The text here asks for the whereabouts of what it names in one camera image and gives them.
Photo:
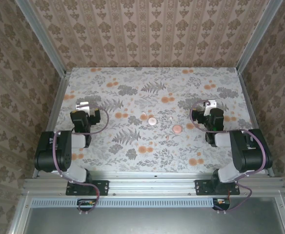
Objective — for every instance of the aluminium corner post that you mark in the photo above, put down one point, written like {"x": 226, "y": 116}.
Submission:
{"x": 42, "y": 39}
{"x": 259, "y": 36}

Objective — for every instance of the white earbud charging case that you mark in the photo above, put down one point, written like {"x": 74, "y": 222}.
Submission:
{"x": 151, "y": 121}

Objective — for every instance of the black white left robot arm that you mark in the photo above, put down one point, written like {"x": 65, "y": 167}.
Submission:
{"x": 47, "y": 153}

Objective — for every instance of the pink earbud charging case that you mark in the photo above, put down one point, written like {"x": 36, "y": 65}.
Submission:
{"x": 177, "y": 128}

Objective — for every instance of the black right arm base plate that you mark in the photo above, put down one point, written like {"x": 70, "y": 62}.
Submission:
{"x": 202, "y": 187}

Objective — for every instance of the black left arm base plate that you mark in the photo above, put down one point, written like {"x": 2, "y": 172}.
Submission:
{"x": 103, "y": 187}

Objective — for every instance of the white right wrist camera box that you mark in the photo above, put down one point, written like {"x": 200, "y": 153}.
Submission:
{"x": 210, "y": 103}

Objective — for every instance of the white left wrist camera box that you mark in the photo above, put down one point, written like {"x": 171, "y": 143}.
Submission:
{"x": 82, "y": 105}

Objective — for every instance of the grey metal panel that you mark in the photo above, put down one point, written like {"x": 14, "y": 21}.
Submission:
{"x": 152, "y": 219}

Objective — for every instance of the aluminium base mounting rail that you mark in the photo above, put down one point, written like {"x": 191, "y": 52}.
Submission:
{"x": 152, "y": 185}

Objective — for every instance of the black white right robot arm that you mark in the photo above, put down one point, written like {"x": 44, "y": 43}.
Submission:
{"x": 250, "y": 156}

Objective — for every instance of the aluminium side rail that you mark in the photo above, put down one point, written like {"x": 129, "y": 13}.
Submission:
{"x": 58, "y": 102}
{"x": 251, "y": 104}

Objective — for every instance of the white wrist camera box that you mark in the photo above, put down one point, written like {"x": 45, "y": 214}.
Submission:
{"x": 210, "y": 103}
{"x": 82, "y": 105}

